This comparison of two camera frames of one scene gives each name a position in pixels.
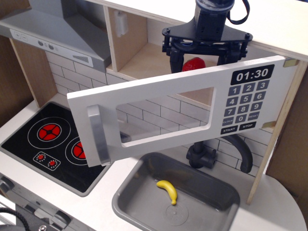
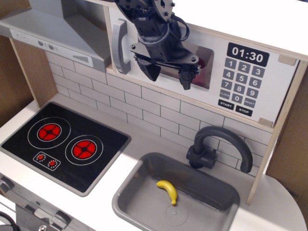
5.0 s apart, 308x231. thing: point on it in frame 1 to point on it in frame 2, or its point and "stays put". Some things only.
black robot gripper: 207,30 to 159,44
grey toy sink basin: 203,203 stays put
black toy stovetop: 46,143 stays put
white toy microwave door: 248,99 to 244,80
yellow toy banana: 170,188 stays put
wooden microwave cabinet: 133,44 stays put
